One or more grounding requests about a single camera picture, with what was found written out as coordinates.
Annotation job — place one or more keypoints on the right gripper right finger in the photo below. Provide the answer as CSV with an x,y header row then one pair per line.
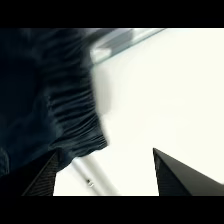
x,y
180,180

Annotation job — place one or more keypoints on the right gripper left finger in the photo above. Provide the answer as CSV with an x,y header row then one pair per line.
x,y
41,180

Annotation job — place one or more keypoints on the dark blue sweater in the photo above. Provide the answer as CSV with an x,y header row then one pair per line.
x,y
40,93

